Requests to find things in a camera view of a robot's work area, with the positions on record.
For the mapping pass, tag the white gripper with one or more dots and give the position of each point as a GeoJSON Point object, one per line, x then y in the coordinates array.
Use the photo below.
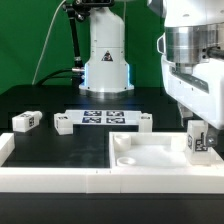
{"type": "Point", "coordinates": [201, 93]}

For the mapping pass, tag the white square table top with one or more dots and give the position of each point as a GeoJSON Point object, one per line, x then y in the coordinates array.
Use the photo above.
{"type": "Point", "coordinates": [155, 149]}

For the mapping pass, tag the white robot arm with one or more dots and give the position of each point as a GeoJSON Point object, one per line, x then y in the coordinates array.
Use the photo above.
{"type": "Point", "coordinates": [192, 57]}

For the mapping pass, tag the white U-shaped obstacle fence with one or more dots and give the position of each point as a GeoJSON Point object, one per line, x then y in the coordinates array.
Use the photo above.
{"type": "Point", "coordinates": [191, 179]}

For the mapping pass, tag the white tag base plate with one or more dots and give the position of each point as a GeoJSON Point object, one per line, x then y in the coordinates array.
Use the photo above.
{"type": "Point", "coordinates": [103, 117]}

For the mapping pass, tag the black cable connector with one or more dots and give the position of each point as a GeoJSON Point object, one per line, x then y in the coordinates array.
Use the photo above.
{"type": "Point", "coordinates": [70, 73]}

